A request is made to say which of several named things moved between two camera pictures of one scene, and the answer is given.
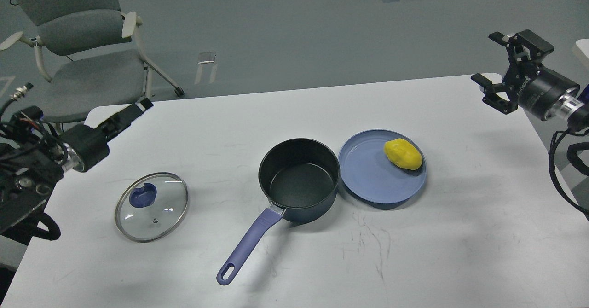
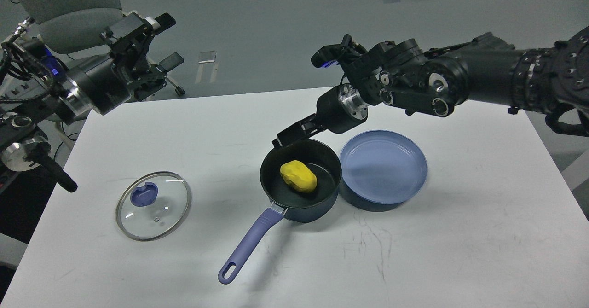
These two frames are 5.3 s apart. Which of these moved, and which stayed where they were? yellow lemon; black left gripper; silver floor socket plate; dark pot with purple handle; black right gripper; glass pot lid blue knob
Moved: yellow lemon; black left gripper; black right gripper
Stayed: dark pot with purple handle; silver floor socket plate; glass pot lid blue knob
